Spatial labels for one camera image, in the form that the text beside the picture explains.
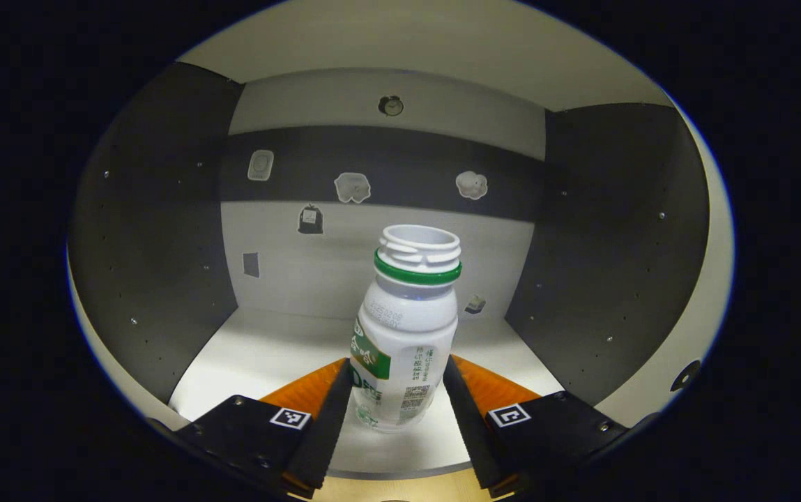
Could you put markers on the white cabinet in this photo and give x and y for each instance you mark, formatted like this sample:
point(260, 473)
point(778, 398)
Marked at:
point(288, 279)

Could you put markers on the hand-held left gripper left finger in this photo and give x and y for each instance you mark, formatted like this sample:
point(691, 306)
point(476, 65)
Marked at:
point(323, 432)

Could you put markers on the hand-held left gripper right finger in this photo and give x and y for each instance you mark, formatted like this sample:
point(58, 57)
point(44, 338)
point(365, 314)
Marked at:
point(466, 425)

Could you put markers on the white cabinet door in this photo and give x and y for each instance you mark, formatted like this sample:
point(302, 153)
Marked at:
point(141, 399)
point(707, 314)

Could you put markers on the white plastic bottle green label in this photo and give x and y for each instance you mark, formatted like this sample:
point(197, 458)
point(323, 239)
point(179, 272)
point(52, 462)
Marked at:
point(407, 328)

